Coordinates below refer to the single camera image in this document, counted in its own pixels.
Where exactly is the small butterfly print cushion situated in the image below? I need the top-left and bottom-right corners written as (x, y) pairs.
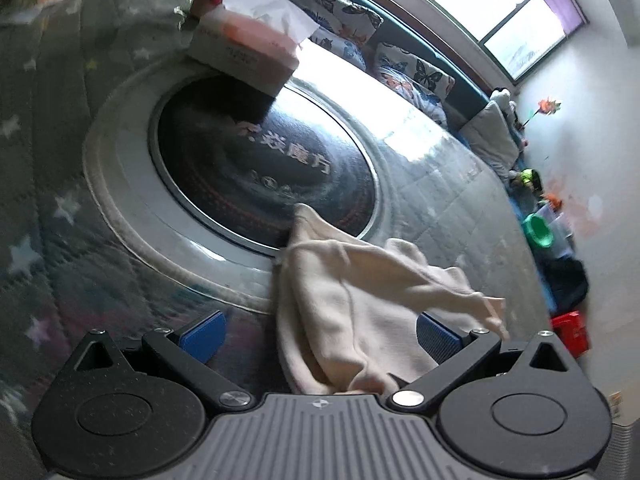
top-left (374, 42), bottom-right (457, 127)

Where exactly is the grey pillow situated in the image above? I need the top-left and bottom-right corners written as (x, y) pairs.
top-left (459, 100), bottom-right (522, 177)

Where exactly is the white tissue box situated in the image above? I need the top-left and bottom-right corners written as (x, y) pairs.
top-left (187, 0), bottom-right (322, 97)

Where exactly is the blue sofa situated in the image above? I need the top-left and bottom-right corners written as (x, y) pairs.
top-left (269, 0), bottom-right (527, 177)

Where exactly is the plush toy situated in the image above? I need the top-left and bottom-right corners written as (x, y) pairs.
top-left (489, 87), bottom-right (518, 121)

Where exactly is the cream garment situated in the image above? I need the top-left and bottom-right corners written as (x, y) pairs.
top-left (272, 203), bottom-right (512, 397)

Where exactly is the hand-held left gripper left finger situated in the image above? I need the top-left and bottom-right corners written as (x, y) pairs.
top-left (65, 310), bottom-right (257, 413)

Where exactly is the round black induction cooktop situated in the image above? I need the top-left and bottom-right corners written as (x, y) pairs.
top-left (81, 54), bottom-right (397, 312)

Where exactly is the colourful pinwheel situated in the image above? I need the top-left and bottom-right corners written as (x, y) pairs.
top-left (520, 99), bottom-right (562, 132)

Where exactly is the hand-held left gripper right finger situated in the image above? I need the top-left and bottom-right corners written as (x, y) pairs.
top-left (387, 311), bottom-right (579, 413)

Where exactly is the green plastic toy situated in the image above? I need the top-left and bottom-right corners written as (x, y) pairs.
top-left (522, 211), bottom-right (554, 249)

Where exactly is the dark bag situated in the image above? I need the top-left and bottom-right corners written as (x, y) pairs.
top-left (539, 257), bottom-right (592, 312)

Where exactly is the red plastic box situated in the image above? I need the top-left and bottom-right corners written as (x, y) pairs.
top-left (549, 310), bottom-right (589, 357)

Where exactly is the large butterfly print cushion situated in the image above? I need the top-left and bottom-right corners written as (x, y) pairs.
top-left (279, 0), bottom-right (385, 70)

